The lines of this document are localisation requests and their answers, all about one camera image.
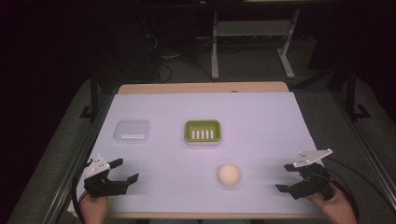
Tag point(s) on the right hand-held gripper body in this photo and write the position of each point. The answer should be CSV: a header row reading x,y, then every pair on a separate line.
x,y
311,179

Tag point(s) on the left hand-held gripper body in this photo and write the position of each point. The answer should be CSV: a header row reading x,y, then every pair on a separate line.
x,y
99,183

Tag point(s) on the clear plastic lid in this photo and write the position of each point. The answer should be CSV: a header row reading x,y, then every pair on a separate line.
x,y
131,132

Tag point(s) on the round cream soap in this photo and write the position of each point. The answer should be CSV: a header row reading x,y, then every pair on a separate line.
x,y
229,175

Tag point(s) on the green soap dish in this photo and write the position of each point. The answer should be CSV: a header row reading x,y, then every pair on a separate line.
x,y
202,132

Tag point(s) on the person's left hand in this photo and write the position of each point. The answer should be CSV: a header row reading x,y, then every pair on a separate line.
x,y
93,208

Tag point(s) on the person's right hand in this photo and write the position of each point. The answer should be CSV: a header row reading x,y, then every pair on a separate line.
x,y
337,208

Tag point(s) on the black metal stand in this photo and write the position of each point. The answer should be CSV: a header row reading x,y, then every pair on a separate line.
x,y
93,99
351,93

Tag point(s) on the white table sheet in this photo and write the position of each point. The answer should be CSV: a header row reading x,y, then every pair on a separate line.
x,y
202,161

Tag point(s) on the wooden table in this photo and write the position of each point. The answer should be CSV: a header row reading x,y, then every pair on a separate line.
x,y
202,87

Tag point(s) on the aluminium rail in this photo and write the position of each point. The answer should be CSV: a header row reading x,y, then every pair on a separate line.
x,y
367,143
71,174

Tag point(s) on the white metal desk frame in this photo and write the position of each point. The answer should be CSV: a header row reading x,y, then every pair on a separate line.
x,y
249,28

